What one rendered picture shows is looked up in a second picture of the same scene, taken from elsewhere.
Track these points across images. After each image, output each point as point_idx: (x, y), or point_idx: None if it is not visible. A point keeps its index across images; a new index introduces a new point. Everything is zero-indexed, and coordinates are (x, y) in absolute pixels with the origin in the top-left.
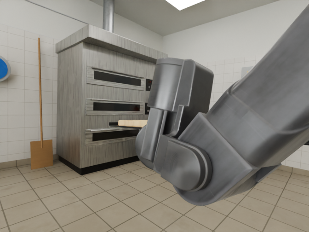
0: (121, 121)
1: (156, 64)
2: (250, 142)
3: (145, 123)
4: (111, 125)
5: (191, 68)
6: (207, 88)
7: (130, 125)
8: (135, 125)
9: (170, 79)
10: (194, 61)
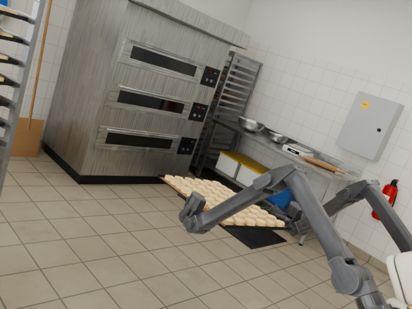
0: (167, 177)
1: (191, 194)
2: (200, 224)
3: (183, 190)
4: (159, 177)
5: (198, 201)
6: (202, 206)
7: (173, 184)
8: (177, 187)
9: (193, 201)
10: (200, 200)
